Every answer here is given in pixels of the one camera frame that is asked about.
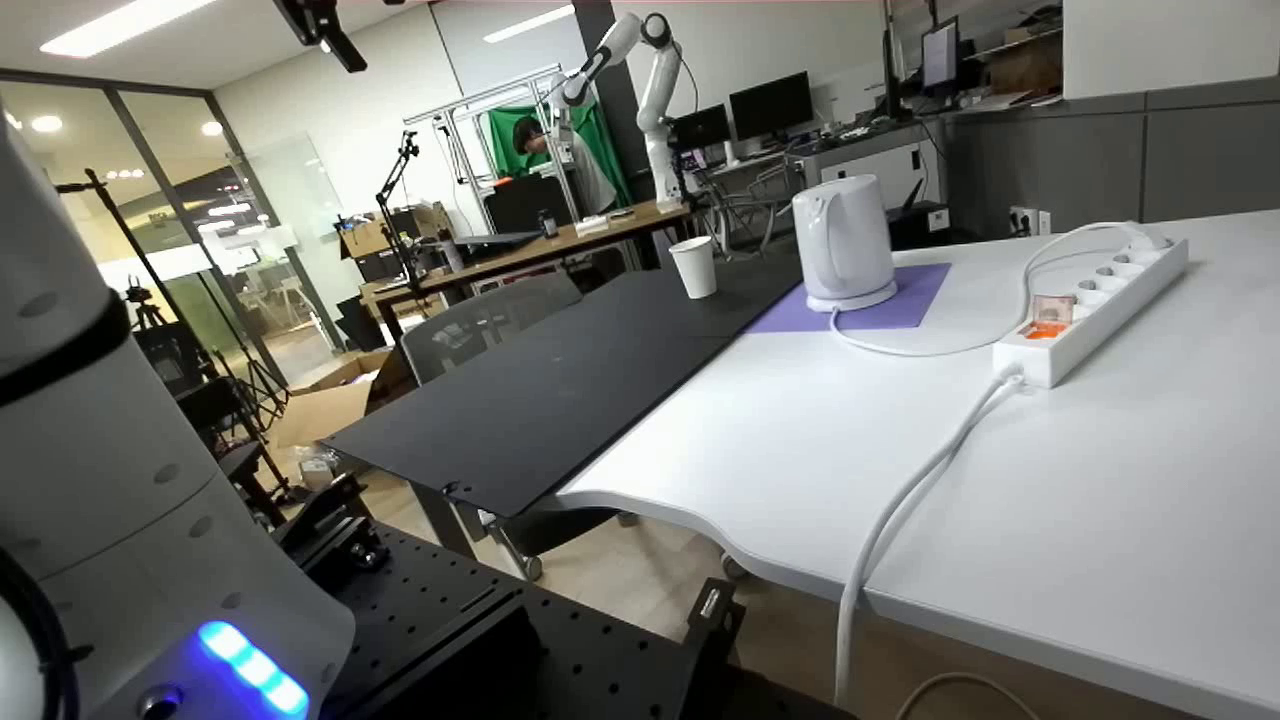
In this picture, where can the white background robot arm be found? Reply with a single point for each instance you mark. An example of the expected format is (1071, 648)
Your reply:
(659, 89)

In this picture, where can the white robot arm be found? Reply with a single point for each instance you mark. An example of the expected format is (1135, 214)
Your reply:
(159, 594)

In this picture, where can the white paper cup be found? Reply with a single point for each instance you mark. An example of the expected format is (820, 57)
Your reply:
(695, 265)

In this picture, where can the black table board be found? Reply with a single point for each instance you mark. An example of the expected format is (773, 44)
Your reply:
(518, 421)

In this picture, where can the grey office chair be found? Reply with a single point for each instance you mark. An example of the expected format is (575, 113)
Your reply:
(481, 321)

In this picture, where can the wooden desk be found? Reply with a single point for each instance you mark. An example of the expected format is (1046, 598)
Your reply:
(632, 225)

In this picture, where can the white electric kettle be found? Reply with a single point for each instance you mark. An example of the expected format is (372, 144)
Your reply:
(847, 249)

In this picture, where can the black computer monitor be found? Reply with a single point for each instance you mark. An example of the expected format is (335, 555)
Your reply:
(773, 106)

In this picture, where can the white drawer cabinet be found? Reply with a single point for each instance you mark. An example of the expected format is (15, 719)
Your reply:
(906, 175)

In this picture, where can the cardboard box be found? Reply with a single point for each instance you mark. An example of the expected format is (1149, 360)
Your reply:
(324, 400)

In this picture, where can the white power strip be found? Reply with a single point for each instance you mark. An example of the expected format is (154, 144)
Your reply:
(1074, 324)

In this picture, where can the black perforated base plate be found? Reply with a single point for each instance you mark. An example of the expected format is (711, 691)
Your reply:
(445, 638)

